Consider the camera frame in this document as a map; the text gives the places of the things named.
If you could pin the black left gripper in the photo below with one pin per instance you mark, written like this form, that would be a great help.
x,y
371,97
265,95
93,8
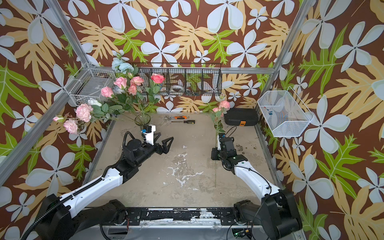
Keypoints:
x,y
163,148

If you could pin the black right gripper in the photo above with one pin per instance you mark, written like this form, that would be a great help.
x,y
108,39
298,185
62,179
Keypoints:
x,y
213,155

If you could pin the pink rose cluster stem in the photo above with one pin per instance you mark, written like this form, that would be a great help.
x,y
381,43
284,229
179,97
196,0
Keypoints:
x,y
218,112

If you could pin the pale pink carnation stem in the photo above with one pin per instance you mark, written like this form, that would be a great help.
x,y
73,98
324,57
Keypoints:
x,y
85,113

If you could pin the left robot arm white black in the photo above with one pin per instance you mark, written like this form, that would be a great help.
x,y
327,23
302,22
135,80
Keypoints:
x,y
62,217

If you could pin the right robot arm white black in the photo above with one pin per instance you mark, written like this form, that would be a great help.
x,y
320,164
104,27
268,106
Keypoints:
x,y
277,213

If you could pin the clear ribbed glass vase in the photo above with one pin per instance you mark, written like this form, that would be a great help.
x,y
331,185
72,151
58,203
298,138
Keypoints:
x,y
142,120

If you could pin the pink rose bunch in vase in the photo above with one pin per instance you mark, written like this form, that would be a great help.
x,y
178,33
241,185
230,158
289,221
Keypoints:
x,y
128,93

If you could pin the black yellow screwdriver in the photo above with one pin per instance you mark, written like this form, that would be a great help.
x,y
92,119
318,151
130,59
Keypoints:
x,y
185,121

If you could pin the black zip case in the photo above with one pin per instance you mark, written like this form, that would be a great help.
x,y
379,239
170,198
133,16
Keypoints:
x,y
241,117

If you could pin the pink rose stem left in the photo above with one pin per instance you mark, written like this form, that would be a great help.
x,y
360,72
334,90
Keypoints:
x,y
109,92

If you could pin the white rose stem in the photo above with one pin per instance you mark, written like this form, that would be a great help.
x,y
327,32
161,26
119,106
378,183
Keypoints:
x,y
93,102

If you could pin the light blue flower stem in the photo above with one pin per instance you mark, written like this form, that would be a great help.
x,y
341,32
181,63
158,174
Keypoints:
x,y
120,63

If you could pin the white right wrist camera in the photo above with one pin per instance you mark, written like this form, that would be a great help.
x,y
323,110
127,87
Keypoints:
x,y
218,144

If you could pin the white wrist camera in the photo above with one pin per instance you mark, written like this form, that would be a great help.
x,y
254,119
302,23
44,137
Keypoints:
x,y
148,132
218,144

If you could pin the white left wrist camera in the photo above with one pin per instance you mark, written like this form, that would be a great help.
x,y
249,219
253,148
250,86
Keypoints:
x,y
148,132

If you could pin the black wire wall basket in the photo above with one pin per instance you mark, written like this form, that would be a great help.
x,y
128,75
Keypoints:
x,y
183,79

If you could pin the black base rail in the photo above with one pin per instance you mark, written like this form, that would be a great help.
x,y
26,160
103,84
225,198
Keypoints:
x,y
216,216

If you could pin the white wire basket right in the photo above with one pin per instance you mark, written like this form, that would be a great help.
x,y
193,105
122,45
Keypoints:
x,y
285,113

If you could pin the white wire basket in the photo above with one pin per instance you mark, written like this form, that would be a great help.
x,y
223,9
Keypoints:
x,y
285,113
87,83

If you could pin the white wire basket left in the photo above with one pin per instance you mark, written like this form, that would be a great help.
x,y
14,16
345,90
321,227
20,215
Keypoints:
x,y
87,83

